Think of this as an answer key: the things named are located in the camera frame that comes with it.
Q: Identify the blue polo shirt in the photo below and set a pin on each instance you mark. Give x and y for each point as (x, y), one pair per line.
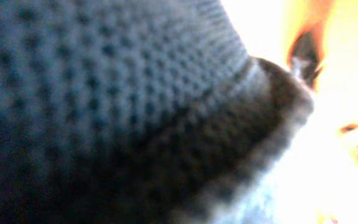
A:
(143, 112)

